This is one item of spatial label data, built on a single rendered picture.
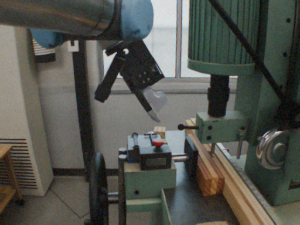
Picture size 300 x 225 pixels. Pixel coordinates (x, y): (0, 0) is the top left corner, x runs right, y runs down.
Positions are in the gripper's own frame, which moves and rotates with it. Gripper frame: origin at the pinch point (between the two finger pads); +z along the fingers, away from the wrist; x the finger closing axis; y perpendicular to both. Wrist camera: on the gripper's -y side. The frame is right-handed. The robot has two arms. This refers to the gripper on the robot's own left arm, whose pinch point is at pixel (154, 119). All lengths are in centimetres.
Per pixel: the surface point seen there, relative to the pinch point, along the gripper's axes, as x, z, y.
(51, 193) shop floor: 114, 57, -116
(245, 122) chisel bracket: 0.7, 15.0, 20.7
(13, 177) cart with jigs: 96, 22, -119
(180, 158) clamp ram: 2.2, 15.1, 0.0
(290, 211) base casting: -10, 45, 21
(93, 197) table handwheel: -5.8, 7.5, -23.2
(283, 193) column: -6.8, 39.7, 21.5
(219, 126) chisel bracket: 0.8, 11.9, 13.5
